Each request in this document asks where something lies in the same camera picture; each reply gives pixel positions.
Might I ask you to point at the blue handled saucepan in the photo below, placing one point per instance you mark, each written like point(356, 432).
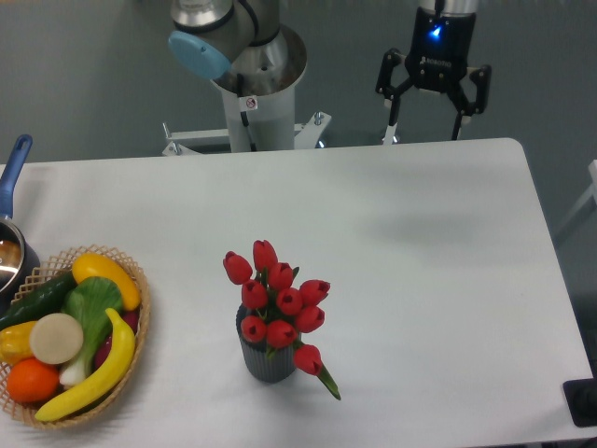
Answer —
point(18, 259)

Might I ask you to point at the white frame at right edge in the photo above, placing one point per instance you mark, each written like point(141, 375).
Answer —
point(579, 212)

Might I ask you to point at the yellow squash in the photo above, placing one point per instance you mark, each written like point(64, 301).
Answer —
point(90, 265)

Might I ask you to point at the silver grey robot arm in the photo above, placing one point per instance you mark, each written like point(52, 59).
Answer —
point(244, 49)

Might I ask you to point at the dark green cucumber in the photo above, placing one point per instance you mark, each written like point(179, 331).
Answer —
point(44, 300)

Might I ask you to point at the beige round disc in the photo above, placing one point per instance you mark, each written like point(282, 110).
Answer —
point(56, 338)

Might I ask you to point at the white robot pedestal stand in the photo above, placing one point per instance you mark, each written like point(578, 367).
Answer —
point(254, 123)

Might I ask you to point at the green bok choy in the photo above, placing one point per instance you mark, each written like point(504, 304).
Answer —
point(87, 304)

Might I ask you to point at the black device at table edge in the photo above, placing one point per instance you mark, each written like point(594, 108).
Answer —
point(581, 400)

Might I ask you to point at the red tulip bouquet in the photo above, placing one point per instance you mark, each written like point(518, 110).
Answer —
point(279, 312)

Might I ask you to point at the orange fruit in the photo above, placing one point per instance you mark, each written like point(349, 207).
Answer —
point(31, 381)

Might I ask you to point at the woven wicker basket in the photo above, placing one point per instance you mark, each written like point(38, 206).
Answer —
point(49, 269)

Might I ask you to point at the yellow bell pepper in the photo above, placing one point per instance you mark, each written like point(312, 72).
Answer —
point(15, 345)

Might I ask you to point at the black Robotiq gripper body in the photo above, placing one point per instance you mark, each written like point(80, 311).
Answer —
point(437, 60)

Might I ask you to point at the dark grey ribbed vase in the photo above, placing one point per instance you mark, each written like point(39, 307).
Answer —
point(269, 369)

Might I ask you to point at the dark red vegetable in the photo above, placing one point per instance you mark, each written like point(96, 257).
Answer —
point(132, 319)

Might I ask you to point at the yellow banana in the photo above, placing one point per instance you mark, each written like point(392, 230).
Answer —
point(101, 381)

